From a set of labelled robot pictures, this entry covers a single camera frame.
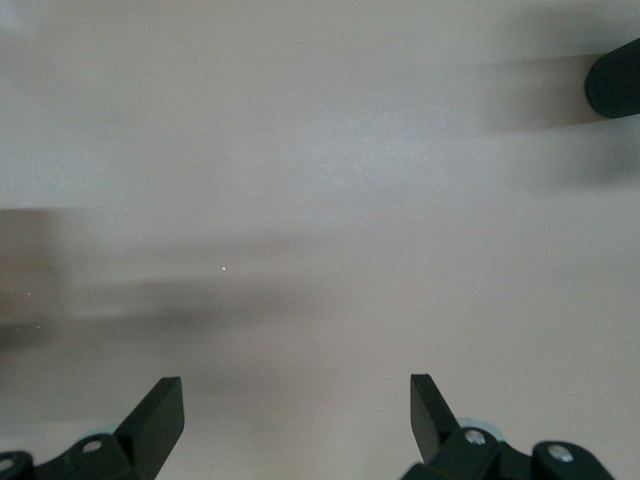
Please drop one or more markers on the black round ribbed knob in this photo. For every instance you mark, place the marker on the black round ribbed knob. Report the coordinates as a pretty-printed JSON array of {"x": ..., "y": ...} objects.
[{"x": 617, "y": 82}]

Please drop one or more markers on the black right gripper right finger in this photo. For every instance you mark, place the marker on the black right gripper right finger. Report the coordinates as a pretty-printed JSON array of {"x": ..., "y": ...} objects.
[{"x": 435, "y": 435}]

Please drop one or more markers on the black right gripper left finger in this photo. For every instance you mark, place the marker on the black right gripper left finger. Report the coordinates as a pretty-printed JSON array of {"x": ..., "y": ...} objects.
[{"x": 145, "y": 440}]

